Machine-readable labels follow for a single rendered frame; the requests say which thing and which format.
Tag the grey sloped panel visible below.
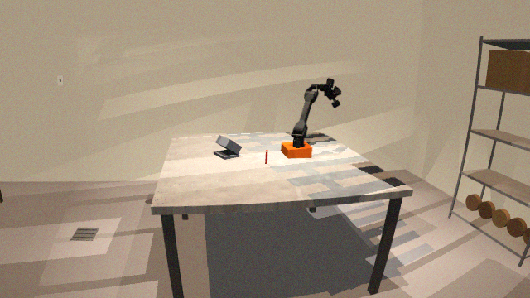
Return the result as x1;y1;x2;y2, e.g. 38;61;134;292
214;135;242;160

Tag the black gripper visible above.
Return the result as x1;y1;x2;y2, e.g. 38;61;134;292
327;93;340;108

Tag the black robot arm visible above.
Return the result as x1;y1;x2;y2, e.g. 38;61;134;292
291;79;341;148

